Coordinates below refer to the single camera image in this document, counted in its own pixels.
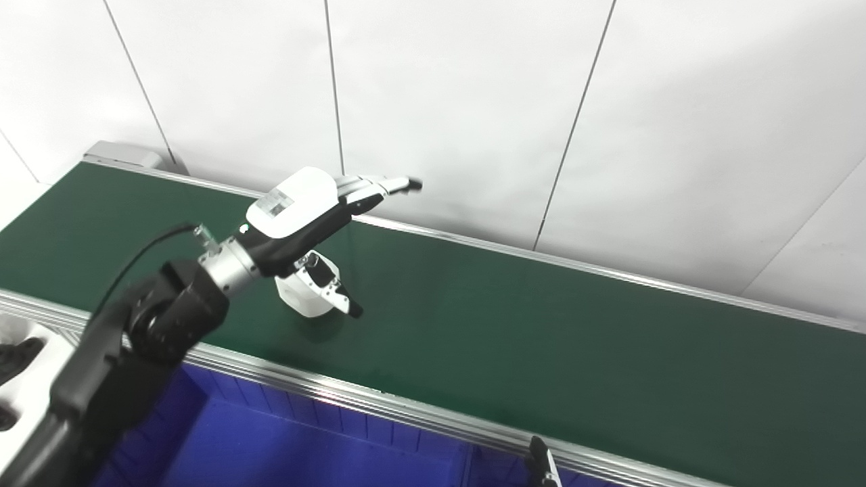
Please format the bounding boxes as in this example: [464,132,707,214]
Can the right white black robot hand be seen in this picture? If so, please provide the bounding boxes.
[527,436,560,487]

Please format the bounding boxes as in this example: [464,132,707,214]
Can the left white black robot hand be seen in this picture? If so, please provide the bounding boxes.
[237,166,424,319]

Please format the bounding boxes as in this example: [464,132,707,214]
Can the white plastic housing part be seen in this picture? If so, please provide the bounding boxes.
[275,250,340,319]

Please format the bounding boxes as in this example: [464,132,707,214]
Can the blue plastic bin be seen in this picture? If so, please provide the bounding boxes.
[91,362,476,487]
[467,445,613,487]

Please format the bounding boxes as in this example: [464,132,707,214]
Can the green conveyor belt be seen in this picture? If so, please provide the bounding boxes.
[0,159,866,487]

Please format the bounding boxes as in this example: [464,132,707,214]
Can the grey conveyor end cover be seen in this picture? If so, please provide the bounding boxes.
[83,140,178,173]

